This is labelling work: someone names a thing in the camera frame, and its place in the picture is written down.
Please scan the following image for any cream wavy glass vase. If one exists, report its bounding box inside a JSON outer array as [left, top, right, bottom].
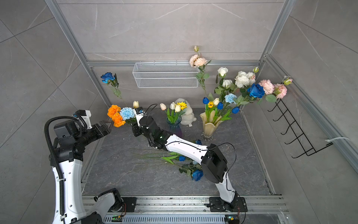
[[200, 110, 223, 140]]

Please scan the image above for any blue tulip vase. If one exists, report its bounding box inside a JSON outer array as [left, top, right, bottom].
[[231, 106, 240, 114], [139, 152, 186, 166]]

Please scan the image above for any black wire hook rack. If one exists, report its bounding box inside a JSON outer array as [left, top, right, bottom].
[[267, 99, 333, 159]]

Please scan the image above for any yellow sunflower centre vase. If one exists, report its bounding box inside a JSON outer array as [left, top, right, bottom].
[[177, 102, 187, 111]]

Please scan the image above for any blue rose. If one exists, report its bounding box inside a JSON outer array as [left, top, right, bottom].
[[101, 72, 122, 99], [174, 157, 204, 182]]

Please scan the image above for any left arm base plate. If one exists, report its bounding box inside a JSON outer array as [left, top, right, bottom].
[[119, 197, 137, 213]]

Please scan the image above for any pink carnation pair right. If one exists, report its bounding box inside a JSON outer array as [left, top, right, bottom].
[[259, 80, 288, 99]]

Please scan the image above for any white rose cluster right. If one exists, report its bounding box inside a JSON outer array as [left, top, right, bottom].
[[235, 71, 255, 88]]

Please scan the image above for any peach carnation top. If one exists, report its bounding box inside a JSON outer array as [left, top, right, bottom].
[[189, 54, 208, 68]]

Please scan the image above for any orange marigold upper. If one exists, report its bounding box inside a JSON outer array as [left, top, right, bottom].
[[107, 105, 121, 118]]

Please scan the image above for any orange marigold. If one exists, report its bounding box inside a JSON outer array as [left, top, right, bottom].
[[112, 113, 126, 127], [107, 105, 121, 118]]

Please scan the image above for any blue purple ribbed vase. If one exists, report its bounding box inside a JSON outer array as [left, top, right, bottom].
[[167, 116, 182, 138]]

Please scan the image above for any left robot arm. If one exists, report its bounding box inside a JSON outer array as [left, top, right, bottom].
[[44, 110, 127, 224]]

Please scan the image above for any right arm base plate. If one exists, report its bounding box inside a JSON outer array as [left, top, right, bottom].
[[206, 196, 248, 212]]

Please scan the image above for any orange marigold lower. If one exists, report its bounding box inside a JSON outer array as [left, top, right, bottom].
[[112, 113, 126, 127]]

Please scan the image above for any white wire wall basket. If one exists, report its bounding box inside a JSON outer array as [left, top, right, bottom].
[[132, 61, 199, 88]]

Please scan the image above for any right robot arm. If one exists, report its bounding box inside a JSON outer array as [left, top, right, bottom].
[[132, 107, 248, 213]]

